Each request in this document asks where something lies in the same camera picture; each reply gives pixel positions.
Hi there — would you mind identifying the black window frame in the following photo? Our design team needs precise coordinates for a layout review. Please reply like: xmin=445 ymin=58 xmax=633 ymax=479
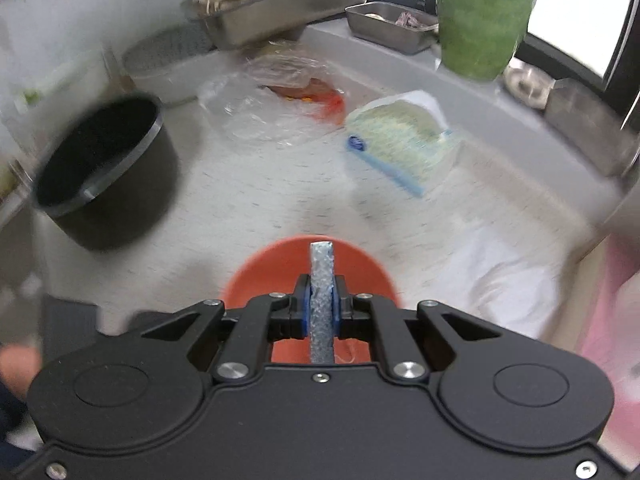
xmin=367 ymin=0 xmax=640 ymax=128

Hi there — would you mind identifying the white paper tissue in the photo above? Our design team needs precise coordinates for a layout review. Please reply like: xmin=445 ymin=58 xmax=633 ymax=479
xmin=447 ymin=225 xmax=583 ymax=341

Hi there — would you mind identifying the white strainer bowl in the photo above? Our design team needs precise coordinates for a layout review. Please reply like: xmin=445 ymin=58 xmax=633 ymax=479
xmin=121 ymin=25 xmax=217 ymax=107

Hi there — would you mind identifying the soft facial tissue pack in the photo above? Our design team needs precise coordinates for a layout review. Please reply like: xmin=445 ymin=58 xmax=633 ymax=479
xmin=344 ymin=89 xmax=460 ymax=198

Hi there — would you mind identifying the round steel lid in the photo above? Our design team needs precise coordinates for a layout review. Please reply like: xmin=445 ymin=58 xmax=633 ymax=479
xmin=502 ymin=59 xmax=555 ymax=109

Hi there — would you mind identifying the clear plastic bag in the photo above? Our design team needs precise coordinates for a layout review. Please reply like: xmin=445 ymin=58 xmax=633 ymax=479
xmin=196 ymin=54 xmax=351 ymax=150

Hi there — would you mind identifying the small steel tray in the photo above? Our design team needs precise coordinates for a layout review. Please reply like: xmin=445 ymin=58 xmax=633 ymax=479
xmin=345 ymin=1 xmax=442 ymax=56

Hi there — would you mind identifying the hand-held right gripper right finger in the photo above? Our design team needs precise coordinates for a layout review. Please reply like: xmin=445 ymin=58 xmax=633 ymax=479
xmin=332 ymin=274 xmax=507 ymax=383

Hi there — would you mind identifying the deep steel tray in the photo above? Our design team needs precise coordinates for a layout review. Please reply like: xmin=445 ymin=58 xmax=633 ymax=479
xmin=544 ymin=77 xmax=638 ymax=177

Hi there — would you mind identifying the orange footed bowl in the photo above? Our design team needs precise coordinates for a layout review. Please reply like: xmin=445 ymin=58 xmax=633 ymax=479
xmin=221 ymin=233 xmax=399 ymax=365

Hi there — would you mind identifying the black rice cooker pot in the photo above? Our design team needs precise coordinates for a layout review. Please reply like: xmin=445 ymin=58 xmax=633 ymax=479
xmin=31 ymin=91 xmax=181 ymax=252

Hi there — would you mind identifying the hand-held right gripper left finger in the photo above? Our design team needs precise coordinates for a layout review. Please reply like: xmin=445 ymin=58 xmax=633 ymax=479
xmin=140 ymin=274 xmax=313 ymax=383

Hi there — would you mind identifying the green vase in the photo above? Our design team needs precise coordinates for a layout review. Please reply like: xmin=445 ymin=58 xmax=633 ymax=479
xmin=436 ymin=0 xmax=540 ymax=82

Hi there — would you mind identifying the large steel tray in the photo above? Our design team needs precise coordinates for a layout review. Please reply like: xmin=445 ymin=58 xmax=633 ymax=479
xmin=181 ymin=0 xmax=372 ymax=52

